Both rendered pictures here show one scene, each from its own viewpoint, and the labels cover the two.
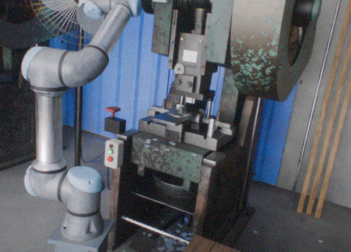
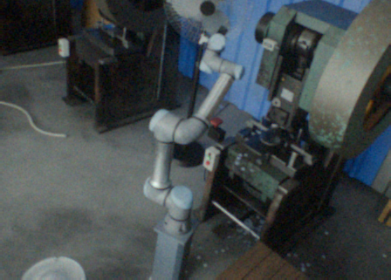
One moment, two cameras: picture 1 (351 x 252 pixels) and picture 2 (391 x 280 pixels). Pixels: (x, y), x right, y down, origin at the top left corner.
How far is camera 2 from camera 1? 0.95 m
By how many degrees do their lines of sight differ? 22
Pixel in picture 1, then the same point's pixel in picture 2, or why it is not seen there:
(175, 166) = (257, 181)
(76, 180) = (176, 200)
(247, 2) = (325, 99)
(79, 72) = (186, 139)
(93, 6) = (207, 68)
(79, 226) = (174, 226)
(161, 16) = (268, 58)
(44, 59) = (164, 125)
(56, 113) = (168, 155)
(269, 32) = (337, 126)
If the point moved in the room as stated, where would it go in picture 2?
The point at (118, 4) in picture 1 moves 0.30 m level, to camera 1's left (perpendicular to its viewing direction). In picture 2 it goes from (225, 73) to (167, 57)
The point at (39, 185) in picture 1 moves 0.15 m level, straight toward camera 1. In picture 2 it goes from (152, 194) to (150, 215)
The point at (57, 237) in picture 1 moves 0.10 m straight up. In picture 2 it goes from (160, 228) to (161, 215)
